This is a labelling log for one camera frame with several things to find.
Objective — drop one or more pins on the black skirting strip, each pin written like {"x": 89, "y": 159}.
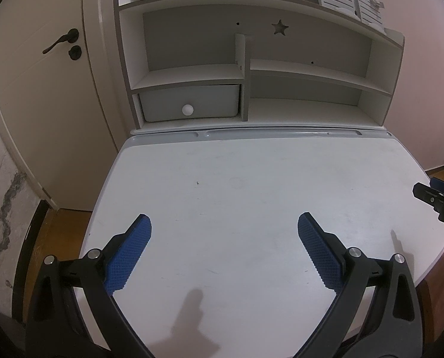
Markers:
{"x": 30, "y": 253}

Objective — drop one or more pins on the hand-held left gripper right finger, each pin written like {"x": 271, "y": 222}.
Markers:
{"x": 320, "y": 257}

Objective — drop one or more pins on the black door lock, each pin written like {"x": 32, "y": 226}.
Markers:
{"x": 75, "y": 52}

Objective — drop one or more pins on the round white drawer knob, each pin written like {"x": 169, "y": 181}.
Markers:
{"x": 187, "y": 109}

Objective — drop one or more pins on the white drawer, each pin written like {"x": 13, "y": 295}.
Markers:
{"x": 207, "y": 99}

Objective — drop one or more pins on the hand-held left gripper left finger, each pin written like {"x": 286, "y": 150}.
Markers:
{"x": 128, "y": 257}

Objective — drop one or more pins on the white desk shelf unit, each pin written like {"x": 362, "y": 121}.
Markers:
{"x": 192, "y": 44}

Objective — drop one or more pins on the white door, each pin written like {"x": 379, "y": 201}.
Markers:
{"x": 39, "y": 119}

